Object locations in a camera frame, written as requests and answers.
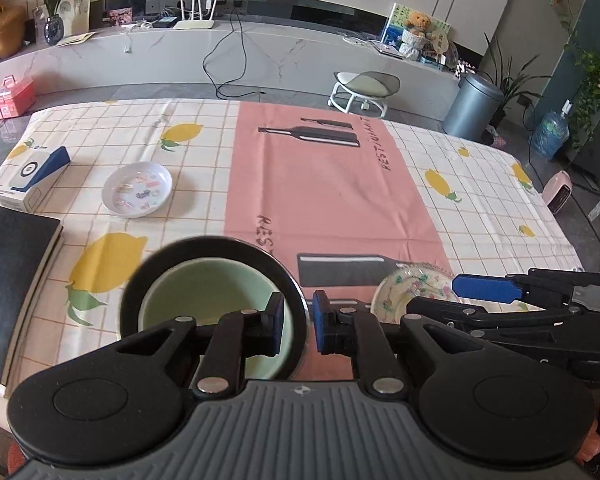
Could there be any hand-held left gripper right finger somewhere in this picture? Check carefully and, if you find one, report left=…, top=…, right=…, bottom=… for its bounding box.
left=311, top=290, right=486, bottom=396

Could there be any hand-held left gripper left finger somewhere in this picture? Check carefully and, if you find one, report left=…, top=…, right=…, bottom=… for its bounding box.
left=115, top=291, right=287, bottom=398

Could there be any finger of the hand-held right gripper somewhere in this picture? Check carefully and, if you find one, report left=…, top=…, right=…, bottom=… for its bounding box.
left=451, top=269, right=581, bottom=308
left=407, top=296, right=571, bottom=342

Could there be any floral plate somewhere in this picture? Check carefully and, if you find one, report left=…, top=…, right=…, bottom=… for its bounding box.
left=370, top=264, right=456, bottom=326

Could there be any fruit pattern white plate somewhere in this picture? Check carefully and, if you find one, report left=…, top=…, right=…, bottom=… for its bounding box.
left=371, top=267, right=453, bottom=326

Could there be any green ceramic bowl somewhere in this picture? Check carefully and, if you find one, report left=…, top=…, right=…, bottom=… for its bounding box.
left=141, top=256, right=301, bottom=378

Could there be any lemon print checked tablecloth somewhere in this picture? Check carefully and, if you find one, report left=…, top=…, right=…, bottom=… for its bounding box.
left=0, top=97, right=586, bottom=421

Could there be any pink space heater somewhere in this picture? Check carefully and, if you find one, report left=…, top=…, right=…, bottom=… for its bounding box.
left=542, top=170, right=574, bottom=214

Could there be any pink bottle print mat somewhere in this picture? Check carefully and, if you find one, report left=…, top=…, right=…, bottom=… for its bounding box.
left=223, top=101, right=456, bottom=381

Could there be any blue water bottle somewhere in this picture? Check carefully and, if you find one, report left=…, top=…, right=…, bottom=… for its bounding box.
left=530, top=101, right=572, bottom=162

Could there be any potted long leaf plant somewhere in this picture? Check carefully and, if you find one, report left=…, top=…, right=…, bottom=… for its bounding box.
left=482, top=32, right=551, bottom=128

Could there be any grey metal trash can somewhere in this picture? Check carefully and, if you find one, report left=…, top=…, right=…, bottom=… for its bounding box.
left=442, top=73, right=504, bottom=142

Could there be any small white sticker saucer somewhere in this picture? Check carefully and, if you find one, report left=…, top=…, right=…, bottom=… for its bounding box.
left=102, top=161, right=174, bottom=219

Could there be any white round stool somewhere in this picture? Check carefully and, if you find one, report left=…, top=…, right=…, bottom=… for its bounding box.
left=329, top=71, right=400, bottom=117

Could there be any green climbing plant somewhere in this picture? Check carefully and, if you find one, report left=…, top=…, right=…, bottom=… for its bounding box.
left=535, top=0, right=600, bottom=151

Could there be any round paper fan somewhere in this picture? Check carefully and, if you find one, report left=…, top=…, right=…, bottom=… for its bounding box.
left=427, top=27, right=453, bottom=57

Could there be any teddy bear in knitted basket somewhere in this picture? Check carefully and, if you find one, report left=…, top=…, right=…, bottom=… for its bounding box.
left=399, top=10, right=432, bottom=59

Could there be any black book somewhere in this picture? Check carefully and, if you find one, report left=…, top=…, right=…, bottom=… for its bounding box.
left=0, top=205, right=65, bottom=387

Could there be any white marble tv console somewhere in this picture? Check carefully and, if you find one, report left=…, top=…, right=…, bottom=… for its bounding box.
left=0, top=0, right=461, bottom=111

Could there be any blue green painting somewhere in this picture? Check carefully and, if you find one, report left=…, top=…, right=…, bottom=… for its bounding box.
left=382, top=2, right=451, bottom=56

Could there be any blue and white box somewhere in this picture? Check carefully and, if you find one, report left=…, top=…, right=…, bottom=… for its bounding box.
left=0, top=146, right=72, bottom=212

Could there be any white router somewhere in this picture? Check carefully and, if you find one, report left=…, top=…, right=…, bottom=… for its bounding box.
left=174, top=0, right=217, bottom=30

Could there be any pink storage box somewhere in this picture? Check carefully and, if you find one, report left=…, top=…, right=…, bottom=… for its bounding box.
left=0, top=75, right=36, bottom=121

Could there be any yellow envelope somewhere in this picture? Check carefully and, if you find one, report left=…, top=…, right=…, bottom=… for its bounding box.
left=55, top=31, right=97, bottom=47

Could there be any plant in blue vase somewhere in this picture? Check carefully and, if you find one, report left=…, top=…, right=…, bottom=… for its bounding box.
left=22, top=0, right=81, bottom=46

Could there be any portrait picture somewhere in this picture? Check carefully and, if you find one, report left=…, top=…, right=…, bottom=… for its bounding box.
left=59, top=0, right=92, bottom=36

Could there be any gold round vase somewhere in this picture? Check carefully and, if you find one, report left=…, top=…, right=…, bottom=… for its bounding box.
left=0, top=6, right=27, bottom=59

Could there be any black cable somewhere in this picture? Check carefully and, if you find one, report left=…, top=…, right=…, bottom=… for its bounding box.
left=202, top=7, right=263, bottom=103

